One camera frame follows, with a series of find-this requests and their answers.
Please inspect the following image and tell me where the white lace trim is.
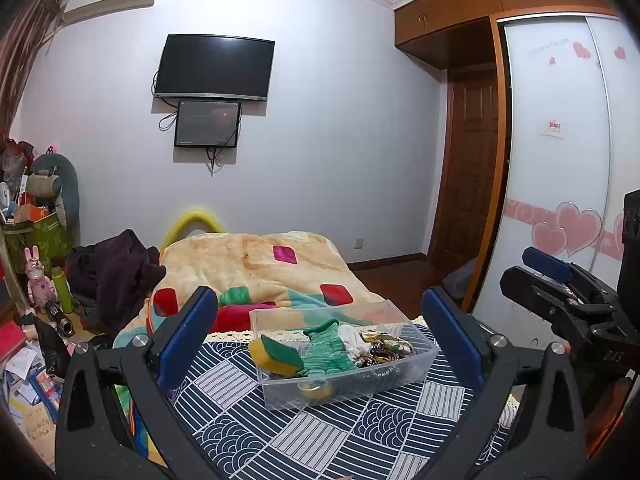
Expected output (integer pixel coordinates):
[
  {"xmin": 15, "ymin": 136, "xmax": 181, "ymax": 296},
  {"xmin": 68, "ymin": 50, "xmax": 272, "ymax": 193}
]
[{"xmin": 202, "ymin": 317, "xmax": 431, "ymax": 345}]

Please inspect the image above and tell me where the white cloth face mask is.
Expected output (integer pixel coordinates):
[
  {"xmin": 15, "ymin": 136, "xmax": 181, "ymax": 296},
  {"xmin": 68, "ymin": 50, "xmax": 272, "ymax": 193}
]
[{"xmin": 339, "ymin": 325, "xmax": 372, "ymax": 362}]

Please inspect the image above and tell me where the red book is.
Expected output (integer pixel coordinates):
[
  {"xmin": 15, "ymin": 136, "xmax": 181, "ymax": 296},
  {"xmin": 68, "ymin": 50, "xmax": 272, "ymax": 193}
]
[{"xmin": 0, "ymin": 321, "xmax": 26, "ymax": 361}]

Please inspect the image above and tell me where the white heart-print wardrobe door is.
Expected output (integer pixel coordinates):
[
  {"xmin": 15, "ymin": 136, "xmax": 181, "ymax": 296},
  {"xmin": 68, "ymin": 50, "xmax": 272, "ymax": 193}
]
[{"xmin": 462, "ymin": 15, "xmax": 640, "ymax": 341}]

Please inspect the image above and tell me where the yellow green sponge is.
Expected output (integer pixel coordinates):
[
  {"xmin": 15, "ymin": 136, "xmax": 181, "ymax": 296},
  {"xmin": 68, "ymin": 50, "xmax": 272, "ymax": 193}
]
[{"xmin": 248, "ymin": 334, "xmax": 305, "ymax": 376}]

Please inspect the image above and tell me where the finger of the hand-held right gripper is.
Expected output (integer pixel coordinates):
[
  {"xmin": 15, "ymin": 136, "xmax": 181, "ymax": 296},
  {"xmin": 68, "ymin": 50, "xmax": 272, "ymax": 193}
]
[
  {"xmin": 500, "ymin": 266, "xmax": 603, "ymax": 333},
  {"xmin": 522, "ymin": 247, "xmax": 593, "ymax": 288}
]

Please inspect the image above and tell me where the beige colourful-patch blanket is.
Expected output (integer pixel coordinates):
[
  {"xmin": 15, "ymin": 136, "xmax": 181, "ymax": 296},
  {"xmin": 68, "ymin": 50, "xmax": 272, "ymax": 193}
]
[{"xmin": 114, "ymin": 231, "xmax": 401, "ymax": 356}]

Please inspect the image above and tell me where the blue white patterned bedsheet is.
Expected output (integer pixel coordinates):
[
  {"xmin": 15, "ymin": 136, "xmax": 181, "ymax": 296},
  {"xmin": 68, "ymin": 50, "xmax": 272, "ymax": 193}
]
[{"xmin": 170, "ymin": 320, "xmax": 521, "ymax": 480}]

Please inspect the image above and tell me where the brown striped curtain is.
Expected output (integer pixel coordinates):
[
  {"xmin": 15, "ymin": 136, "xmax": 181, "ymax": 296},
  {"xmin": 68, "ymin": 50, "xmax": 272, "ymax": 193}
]
[{"xmin": 0, "ymin": 0, "xmax": 71, "ymax": 136}]

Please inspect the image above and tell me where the black flashlight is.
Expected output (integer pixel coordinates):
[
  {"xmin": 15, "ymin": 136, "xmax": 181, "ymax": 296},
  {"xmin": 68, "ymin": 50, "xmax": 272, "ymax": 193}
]
[{"xmin": 44, "ymin": 300, "xmax": 76, "ymax": 337}]

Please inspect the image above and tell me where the pink bunny toy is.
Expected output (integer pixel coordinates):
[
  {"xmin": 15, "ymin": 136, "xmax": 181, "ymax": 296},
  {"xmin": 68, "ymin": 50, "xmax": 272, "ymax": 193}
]
[{"xmin": 25, "ymin": 246, "xmax": 56, "ymax": 306}]

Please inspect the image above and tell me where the wooden overhead cabinet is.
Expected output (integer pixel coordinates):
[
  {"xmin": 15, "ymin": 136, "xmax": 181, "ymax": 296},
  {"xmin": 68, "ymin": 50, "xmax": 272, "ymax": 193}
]
[{"xmin": 393, "ymin": 0, "xmax": 621, "ymax": 70}]

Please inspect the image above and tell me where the pile of scattered papers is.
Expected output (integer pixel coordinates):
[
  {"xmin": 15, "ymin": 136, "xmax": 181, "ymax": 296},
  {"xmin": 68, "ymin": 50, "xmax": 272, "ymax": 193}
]
[{"xmin": 0, "ymin": 340, "xmax": 68, "ymax": 451}]

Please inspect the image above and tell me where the green knitted glove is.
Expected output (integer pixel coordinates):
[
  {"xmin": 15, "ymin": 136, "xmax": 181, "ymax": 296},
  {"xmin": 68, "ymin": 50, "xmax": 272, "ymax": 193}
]
[{"xmin": 295, "ymin": 320, "xmax": 359, "ymax": 378}]

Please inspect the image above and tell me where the black bag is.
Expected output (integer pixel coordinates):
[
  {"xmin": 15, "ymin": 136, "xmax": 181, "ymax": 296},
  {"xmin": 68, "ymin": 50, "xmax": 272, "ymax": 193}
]
[{"xmin": 32, "ymin": 317, "xmax": 71, "ymax": 378}]

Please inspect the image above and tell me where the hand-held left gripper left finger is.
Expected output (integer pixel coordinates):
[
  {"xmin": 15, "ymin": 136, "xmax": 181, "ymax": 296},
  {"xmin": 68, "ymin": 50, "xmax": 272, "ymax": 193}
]
[{"xmin": 54, "ymin": 285, "xmax": 226, "ymax": 480}]

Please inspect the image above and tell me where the green thermos bottle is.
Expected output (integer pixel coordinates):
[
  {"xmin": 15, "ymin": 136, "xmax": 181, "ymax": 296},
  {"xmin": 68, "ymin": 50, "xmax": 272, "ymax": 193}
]
[{"xmin": 51, "ymin": 266, "xmax": 75, "ymax": 313}]

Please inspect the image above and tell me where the dark clothes pile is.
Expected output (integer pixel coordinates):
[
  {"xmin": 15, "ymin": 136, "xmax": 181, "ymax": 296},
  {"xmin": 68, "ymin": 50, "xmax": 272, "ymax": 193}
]
[{"xmin": 65, "ymin": 230, "xmax": 166, "ymax": 333}]

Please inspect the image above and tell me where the brown wooden door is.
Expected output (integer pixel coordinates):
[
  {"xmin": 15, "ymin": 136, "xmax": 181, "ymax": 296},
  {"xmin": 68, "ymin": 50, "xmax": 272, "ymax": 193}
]
[{"xmin": 427, "ymin": 62, "xmax": 501, "ymax": 261}]

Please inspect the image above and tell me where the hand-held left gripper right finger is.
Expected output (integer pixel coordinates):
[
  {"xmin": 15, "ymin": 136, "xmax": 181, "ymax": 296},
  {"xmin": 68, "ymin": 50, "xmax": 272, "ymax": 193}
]
[{"xmin": 420, "ymin": 286, "xmax": 587, "ymax": 480}]

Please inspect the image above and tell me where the wall-mounted black television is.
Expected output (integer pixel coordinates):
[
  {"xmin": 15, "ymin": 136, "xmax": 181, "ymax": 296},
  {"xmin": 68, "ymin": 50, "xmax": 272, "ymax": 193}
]
[{"xmin": 153, "ymin": 34, "xmax": 276, "ymax": 102}]

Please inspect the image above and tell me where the yellowish tape roll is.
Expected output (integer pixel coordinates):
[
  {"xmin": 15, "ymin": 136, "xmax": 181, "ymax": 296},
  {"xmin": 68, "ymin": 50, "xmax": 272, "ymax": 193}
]
[{"xmin": 299, "ymin": 380, "xmax": 334, "ymax": 402}]

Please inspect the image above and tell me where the green storage bag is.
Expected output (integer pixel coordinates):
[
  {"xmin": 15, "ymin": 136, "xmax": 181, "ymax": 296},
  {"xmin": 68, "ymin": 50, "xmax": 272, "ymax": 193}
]
[{"xmin": 2, "ymin": 210, "xmax": 73, "ymax": 271}]

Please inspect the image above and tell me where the grey green plush toy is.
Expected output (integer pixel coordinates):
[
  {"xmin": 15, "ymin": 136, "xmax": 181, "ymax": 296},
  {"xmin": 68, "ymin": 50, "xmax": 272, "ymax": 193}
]
[{"xmin": 27, "ymin": 152, "xmax": 81, "ymax": 231}]

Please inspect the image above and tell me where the clear plastic storage box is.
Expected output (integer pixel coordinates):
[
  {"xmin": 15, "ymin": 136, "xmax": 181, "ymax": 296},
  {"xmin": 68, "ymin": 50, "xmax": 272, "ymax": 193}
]
[{"xmin": 248, "ymin": 300, "xmax": 440, "ymax": 411}]

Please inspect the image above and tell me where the small wall-mounted monitor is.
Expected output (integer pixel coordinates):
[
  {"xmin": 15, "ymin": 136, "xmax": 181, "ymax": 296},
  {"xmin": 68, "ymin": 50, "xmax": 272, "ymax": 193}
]
[{"xmin": 174, "ymin": 100, "xmax": 242, "ymax": 149}]

